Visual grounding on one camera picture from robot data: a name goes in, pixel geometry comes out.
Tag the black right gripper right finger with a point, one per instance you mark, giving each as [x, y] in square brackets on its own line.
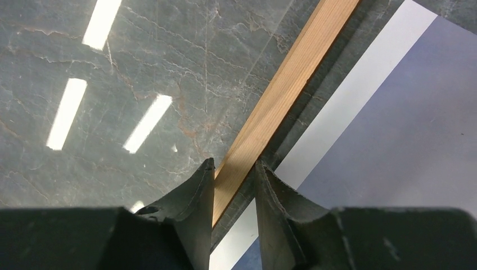
[296, 233]

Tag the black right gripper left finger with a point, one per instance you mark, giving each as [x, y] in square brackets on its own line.
[174, 232]

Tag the wooden picture frame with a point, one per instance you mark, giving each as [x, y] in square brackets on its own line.
[314, 41]

